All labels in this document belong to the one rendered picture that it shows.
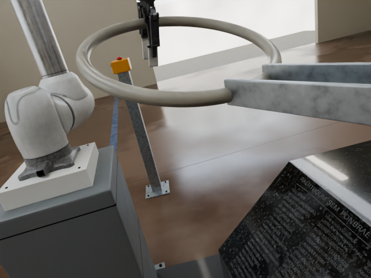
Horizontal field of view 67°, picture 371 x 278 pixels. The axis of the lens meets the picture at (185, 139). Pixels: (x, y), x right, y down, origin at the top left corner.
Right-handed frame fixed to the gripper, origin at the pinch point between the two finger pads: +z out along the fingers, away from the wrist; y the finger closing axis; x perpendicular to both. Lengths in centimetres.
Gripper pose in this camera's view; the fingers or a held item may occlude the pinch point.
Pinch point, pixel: (149, 53)
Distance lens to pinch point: 95.6
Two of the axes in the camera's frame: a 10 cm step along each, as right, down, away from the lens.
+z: -0.2, 7.7, 6.4
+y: 4.1, 5.9, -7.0
